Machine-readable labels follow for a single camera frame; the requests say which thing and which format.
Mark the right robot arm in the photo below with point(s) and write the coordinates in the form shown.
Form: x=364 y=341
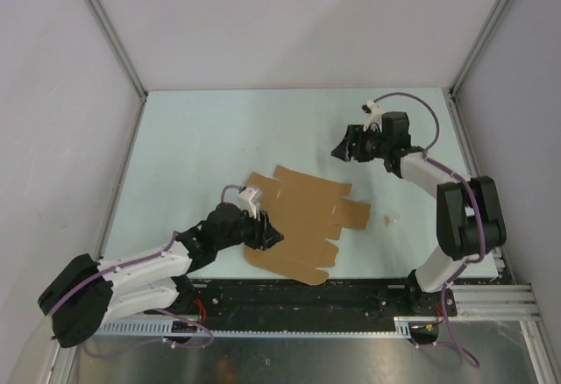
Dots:
x=469 y=219

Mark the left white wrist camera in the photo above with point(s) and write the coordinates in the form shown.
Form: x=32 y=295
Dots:
x=249 y=200

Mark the aluminium frame rail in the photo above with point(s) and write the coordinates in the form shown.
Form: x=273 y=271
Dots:
x=496 y=303

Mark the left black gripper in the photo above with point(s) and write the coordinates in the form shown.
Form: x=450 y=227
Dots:
x=271 y=237

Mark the grey slotted cable duct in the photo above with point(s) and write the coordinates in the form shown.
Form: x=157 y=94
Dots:
x=159 y=326

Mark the brown cardboard box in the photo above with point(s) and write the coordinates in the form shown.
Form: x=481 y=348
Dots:
x=311 y=213

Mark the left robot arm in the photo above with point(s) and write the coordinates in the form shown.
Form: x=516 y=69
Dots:
x=88 y=293

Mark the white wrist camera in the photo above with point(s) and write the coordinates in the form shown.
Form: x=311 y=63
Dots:
x=249 y=200
x=374 y=115

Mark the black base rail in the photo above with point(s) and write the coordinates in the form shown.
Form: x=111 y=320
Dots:
x=336 y=305

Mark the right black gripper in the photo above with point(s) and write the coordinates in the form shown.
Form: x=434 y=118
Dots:
x=355 y=134

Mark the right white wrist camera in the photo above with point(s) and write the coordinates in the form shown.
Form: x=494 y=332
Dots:
x=374 y=115

